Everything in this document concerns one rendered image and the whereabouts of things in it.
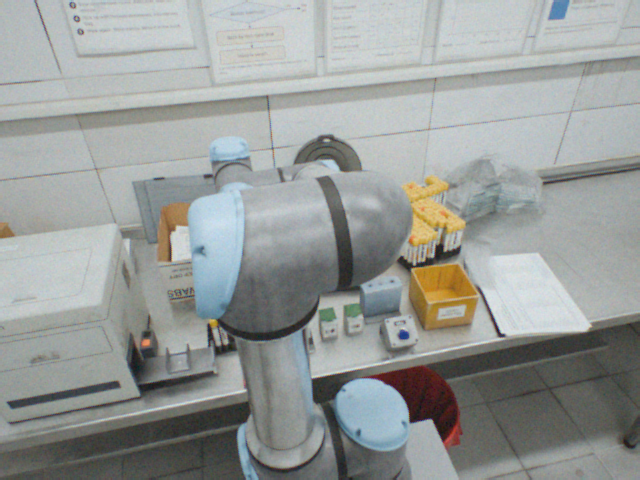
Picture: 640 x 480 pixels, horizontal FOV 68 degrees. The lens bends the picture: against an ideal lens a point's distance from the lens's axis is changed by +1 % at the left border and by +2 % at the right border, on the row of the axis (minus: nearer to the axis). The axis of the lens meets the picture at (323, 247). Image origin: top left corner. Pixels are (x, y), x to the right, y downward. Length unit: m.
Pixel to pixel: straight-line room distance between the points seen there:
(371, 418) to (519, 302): 0.71
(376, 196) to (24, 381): 0.89
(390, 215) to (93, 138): 1.16
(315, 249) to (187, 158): 1.12
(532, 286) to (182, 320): 0.96
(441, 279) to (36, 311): 0.94
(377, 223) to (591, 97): 1.55
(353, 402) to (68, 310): 0.55
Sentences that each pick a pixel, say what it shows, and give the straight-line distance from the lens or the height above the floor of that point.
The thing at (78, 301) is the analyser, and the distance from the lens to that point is 0.99.
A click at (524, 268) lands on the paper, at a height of 0.89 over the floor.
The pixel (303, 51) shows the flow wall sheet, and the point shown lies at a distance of 1.41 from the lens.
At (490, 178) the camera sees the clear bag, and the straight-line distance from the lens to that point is 1.66.
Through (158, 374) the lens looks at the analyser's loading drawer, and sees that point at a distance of 1.16.
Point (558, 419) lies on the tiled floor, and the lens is 2.29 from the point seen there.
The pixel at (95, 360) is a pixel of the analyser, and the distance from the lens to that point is 1.09.
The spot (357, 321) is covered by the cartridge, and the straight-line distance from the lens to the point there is 1.18.
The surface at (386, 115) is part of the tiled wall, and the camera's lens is 1.55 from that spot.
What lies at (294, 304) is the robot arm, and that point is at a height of 1.47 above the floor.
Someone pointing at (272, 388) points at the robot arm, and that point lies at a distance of 0.57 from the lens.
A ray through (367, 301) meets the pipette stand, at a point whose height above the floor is 0.94.
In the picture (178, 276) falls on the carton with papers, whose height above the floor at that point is 0.97.
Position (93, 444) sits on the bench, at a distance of 1.93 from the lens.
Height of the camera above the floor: 1.78
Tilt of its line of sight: 38 degrees down
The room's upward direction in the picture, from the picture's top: 2 degrees counter-clockwise
